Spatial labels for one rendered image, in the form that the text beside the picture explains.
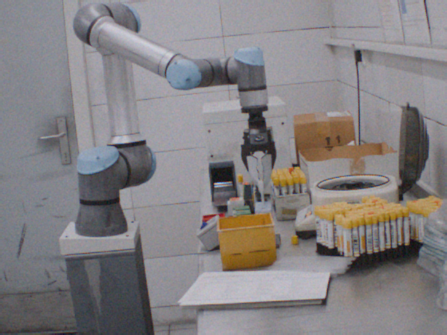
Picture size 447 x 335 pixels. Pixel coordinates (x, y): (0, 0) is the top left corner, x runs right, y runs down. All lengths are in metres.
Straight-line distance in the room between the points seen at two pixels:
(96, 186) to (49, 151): 1.81
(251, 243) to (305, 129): 1.24
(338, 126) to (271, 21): 1.05
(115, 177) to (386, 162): 0.80
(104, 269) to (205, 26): 1.98
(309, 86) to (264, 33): 0.33
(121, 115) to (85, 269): 0.45
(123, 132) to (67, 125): 1.68
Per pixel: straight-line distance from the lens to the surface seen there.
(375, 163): 2.56
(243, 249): 2.01
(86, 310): 2.38
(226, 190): 2.70
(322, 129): 3.19
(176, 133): 4.12
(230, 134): 2.79
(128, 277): 2.34
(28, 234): 4.24
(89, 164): 2.33
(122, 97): 2.44
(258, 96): 2.18
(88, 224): 2.35
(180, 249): 4.22
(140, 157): 2.44
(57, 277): 4.27
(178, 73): 2.11
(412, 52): 2.37
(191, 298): 1.80
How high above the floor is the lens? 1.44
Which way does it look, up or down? 10 degrees down
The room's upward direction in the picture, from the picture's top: 6 degrees counter-clockwise
